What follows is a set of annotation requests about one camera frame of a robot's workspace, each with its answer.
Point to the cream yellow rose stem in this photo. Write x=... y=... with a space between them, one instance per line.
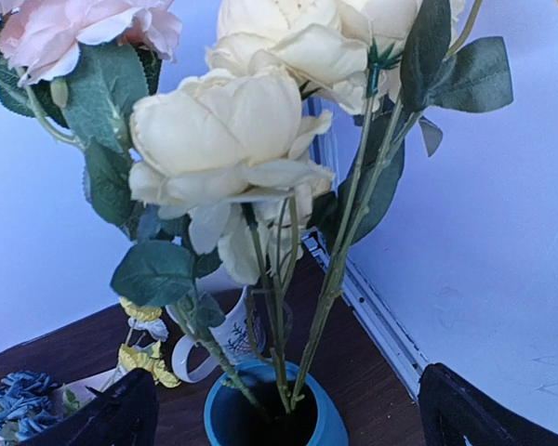
x=288 y=152

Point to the small yellow flower stem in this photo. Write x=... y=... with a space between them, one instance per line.
x=143 y=347

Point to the right aluminium post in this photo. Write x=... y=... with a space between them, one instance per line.
x=367 y=302

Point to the teal vase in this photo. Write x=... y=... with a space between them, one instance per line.
x=230 y=419

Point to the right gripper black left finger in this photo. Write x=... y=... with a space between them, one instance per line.
x=124 y=414

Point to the cream floral mug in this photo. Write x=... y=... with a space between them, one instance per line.
x=232 y=336

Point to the pink wrapping paper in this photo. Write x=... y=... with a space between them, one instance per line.
x=74 y=390

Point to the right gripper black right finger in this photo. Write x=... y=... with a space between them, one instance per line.
x=454 y=412

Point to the blue hydrangea stem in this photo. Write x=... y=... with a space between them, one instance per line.
x=30 y=403

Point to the pink peony stem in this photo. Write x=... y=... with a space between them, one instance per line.
x=80 y=69

